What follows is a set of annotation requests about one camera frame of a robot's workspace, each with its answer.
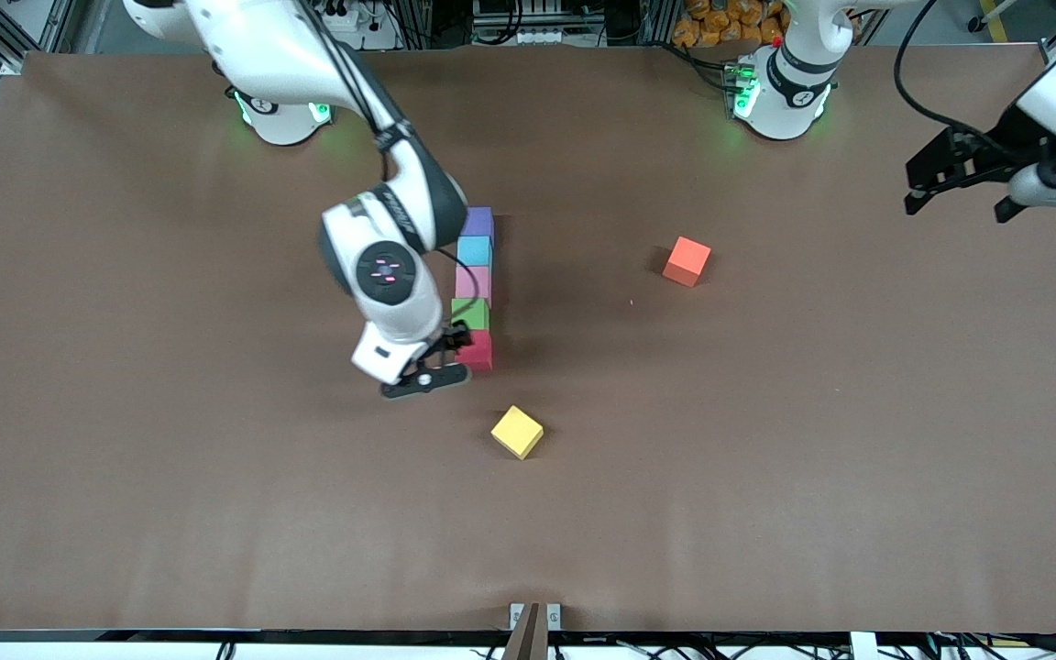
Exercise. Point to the orange foam block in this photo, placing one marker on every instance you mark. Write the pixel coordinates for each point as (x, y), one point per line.
(687, 258)

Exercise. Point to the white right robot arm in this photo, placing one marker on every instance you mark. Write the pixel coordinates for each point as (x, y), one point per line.
(262, 46)

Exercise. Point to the purple foam block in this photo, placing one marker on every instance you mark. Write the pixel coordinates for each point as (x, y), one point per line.
(480, 223)

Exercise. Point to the yellow foam block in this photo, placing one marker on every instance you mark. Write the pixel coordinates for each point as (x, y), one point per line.
(516, 429)

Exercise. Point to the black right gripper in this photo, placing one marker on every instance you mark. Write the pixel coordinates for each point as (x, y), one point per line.
(456, 340)

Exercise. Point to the red foam block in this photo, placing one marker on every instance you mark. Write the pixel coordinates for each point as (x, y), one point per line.
(480, 353)

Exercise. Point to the white table edge bracket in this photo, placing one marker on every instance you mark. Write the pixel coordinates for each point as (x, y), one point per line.
(863, 646)

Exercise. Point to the small metal bracket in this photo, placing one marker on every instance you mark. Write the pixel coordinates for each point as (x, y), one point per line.
(516, 616)

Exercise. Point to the pile of orange objects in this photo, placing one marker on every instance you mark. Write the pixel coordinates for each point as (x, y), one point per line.
(720, 23)

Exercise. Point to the pink foam block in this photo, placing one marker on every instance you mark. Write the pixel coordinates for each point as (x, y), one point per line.
(473, 282)

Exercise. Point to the white power strip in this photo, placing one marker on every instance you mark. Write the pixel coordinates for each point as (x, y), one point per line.
(372, 37)
(528, 37)

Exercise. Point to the blue foam block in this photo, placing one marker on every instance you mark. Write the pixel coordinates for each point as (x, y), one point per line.
(475, 251)

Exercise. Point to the green foam block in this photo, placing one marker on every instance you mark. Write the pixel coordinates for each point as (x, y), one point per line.
(470, 313)

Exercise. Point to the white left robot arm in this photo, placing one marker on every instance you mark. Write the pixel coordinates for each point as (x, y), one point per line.
(789, 92)

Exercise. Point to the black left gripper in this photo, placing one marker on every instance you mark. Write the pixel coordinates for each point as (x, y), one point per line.
(1012, 139)

